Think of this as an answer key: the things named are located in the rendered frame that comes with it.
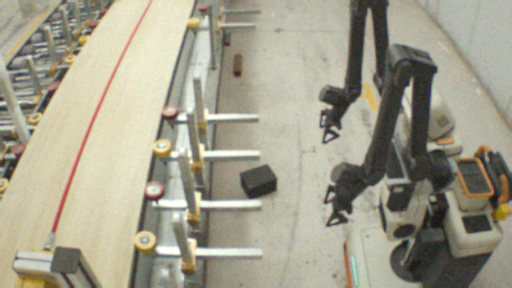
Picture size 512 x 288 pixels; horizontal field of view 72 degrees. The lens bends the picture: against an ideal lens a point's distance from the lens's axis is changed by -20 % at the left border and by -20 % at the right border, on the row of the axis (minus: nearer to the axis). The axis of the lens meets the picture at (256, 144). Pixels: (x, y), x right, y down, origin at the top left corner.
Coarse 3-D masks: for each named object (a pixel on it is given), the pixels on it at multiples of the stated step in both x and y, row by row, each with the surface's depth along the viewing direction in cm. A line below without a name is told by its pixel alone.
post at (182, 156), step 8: (184, 152) 145; (184, 160) 146; (184, 168) 149; (184, 176) 152; (192, 176) 156; (184, 184) 154; (192, 184) 156; (184, 192) 157; (192, 192) 157; (192, 200) 160; (192, 208) 163; (200, 224) 173
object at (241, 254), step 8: (160, 248) 150; (168, 248) 151; (176, 248) 151; (224, 248) 151; (152, 256) 150; (160, 256) 150; (168, 256) 150; (176, 256) 150; (200, 256) 149; (208, 256) 149; (216, 256) 149; (224, 256) 149; (232, 256) 149; (240, 256) 149; (248, 256) 149; (256, 256) 149
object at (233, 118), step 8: (168, 120) 204; (176, 120) 204; (184, 120) 204; (208, 120) 204; (216, 120) 205; (224, 120) 205; (232, 120) 205; (240, 120) 205; (248, 120) 205; (256, 120) 205
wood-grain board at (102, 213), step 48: (144, 0) 314; (192, 0) 307; (96, 48) 256; (144, 48) 251; (96, 96) 214; (144, 96) 212; (48, 144) 186; (96, 144) 185; (144, 144) 185; (48, 192) 162; (96, 192) 163; (144, 192) 165; (0, 240) 141; (96, 240) 145
